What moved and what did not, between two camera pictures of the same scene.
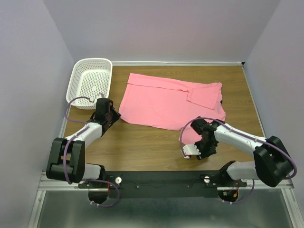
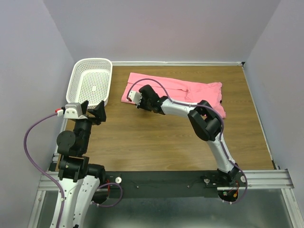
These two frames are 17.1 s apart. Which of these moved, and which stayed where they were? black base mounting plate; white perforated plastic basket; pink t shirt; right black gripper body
Moved: pink t shirt; right black gripper body
Stayed: black base mounting plate; white perforated plastic basket
